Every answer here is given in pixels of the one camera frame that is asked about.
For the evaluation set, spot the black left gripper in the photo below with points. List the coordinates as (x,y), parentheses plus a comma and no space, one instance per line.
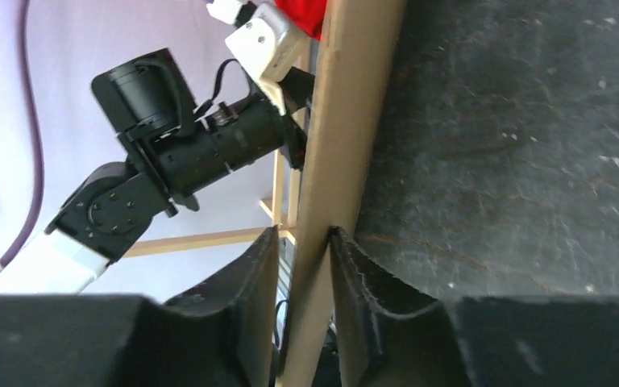
(289,95)

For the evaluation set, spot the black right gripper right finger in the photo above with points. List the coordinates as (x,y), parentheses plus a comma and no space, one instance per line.
(391,334)

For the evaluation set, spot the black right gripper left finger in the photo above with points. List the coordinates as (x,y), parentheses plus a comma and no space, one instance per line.
(218,333)

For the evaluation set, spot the brown backing board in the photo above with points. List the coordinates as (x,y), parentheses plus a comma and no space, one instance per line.
(352,70)

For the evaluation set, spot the red cloth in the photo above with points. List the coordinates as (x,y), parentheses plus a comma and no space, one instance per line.
(308,15)

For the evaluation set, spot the wooden rack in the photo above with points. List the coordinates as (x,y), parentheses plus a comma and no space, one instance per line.
(208,235)

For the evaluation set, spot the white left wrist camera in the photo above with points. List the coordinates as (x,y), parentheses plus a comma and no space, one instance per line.
(266,42)

